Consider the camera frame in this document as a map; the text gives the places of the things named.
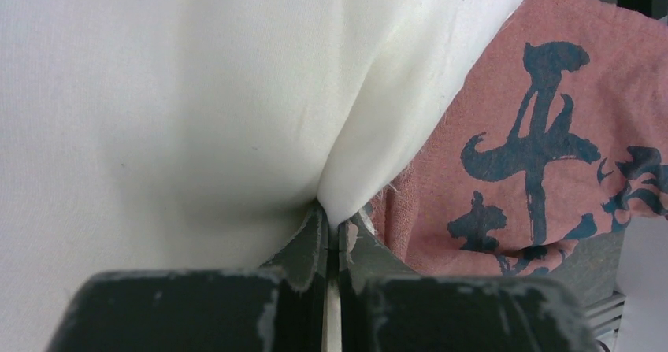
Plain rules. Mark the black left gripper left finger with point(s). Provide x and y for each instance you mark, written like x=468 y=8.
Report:
x=279 y=306

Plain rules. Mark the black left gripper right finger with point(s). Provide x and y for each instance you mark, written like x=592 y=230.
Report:
x=386 y=306

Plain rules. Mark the white pillow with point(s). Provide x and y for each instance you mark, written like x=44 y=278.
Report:
x=193 y=134

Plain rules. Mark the pink red patterned pillowcase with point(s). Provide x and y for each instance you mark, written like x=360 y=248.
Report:
x=558 y=135

